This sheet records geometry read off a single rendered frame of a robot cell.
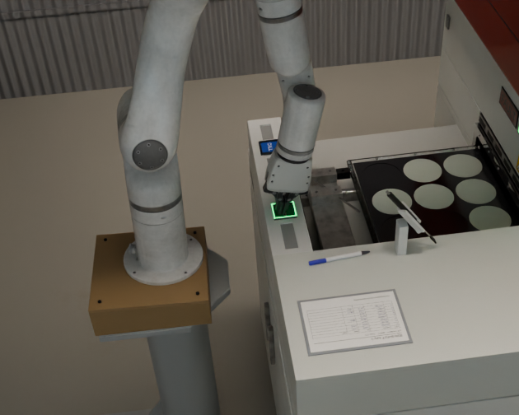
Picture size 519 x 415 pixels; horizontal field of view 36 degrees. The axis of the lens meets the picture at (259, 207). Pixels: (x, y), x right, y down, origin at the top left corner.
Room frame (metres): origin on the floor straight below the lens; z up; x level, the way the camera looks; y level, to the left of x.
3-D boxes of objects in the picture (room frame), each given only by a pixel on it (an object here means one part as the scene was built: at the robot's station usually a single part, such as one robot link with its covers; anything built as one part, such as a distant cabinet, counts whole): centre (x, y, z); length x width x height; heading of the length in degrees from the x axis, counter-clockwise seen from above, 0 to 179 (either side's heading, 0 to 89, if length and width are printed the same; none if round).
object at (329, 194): (1.59, -0.17, 0.89); 0.08 x 0.03 x 0.03; 94
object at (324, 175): (1.67, -0.17, 0.89); 0.08 x 0.03 x 0.03; 94
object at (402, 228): (1.30, -0.32, 1.03); 0.06 x 0.04 x 0.13; 94
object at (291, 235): (1.59, -0.05, 0.89); 0.55 x 0.09 x 0.14; 4
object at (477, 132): (1.58, -0.62, 0.89); 0.44 x 0.02 x 0.10; 4
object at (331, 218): (1.51, -0.18, 0.87); 0.36 x 0.08 x 0.03; 4
